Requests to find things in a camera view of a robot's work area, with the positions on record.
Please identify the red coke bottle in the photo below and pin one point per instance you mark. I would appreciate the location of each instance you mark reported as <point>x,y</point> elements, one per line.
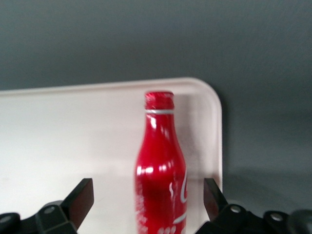
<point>159,158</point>

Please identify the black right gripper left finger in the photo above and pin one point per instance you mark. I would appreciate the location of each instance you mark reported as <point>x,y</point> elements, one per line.
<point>73,204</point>

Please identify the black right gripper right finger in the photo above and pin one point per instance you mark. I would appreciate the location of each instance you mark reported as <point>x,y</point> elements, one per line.
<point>219,214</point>

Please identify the beige plastic tray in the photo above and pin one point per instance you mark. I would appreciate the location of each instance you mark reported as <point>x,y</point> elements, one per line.
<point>73,136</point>

